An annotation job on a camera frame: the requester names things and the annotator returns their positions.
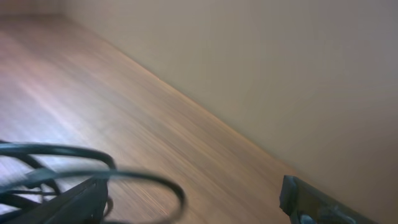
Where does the black thick cable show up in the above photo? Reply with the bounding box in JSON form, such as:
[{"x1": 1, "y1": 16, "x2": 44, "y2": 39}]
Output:
[{"x1": 0, "y1": 141, "x2": 187, "y2": 224}]

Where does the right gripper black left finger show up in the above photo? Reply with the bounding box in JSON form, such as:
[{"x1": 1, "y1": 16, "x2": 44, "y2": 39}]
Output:
[{"x1": 6, "y1": 179, "x2": 108, "y2": 224}]

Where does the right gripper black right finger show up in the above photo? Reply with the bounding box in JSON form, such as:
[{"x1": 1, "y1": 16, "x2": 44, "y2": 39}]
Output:
[{"x1": 279, "y1": 175, "x2": 376, "y2": 224}]

